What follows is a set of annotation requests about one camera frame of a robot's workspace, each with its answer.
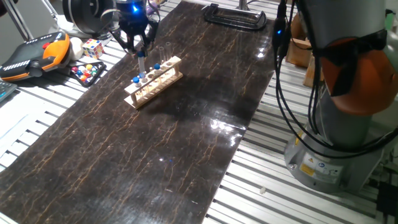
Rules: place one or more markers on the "open glass test tube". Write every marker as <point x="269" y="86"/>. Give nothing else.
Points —
<point x="162" y="57"/>
<point x="168" y="51"/>

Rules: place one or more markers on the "white ball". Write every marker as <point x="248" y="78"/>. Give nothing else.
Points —
<point x="76" y="48"/>

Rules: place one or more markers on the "black power box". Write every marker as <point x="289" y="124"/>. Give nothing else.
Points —
<point x="387" y="199"/>

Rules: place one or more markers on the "white paper sheet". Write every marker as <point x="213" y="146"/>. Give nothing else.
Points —
<point x="15" y="124"/>

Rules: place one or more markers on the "wooden test tube rack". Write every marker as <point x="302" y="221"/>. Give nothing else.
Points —
<point x="149" y="91"/>

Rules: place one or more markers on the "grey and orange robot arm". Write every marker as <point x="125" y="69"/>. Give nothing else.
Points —
<point x="351" y="77"/>

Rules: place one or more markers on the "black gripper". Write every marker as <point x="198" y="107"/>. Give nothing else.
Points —
<point x="133" y="20"/>

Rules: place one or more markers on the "wooden block stack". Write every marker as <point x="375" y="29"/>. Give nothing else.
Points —
<point x="298" y="49"/>

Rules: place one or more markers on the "orange and black teach pendant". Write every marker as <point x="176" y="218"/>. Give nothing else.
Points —
<point x="34" y="59"/>

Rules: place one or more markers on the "dark marble pattern mat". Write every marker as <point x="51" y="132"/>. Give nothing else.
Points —
<point x="140" y="149"/>

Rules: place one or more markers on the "small white plastic piece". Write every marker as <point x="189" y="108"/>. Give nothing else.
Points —
<point x="262" y="189"/>

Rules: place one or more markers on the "black keyboard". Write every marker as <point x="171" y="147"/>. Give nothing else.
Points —
<point x="6" y="90"/>

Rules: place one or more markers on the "black round spool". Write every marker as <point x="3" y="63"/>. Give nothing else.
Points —
<point x="87" y="15"/>

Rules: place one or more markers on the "black triangle tray with balls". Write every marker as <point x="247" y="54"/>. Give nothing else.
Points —
<point x="87" y="73"/>

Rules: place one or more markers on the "aluminium frame post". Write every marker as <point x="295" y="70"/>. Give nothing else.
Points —
<point x="18" y="21"/>

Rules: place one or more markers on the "rubik's cube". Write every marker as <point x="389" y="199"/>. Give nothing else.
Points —
<point x="93" y="48"/>

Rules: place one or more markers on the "person forearm dark sleeve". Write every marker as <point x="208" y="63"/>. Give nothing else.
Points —
<point x="6" y="6"/>

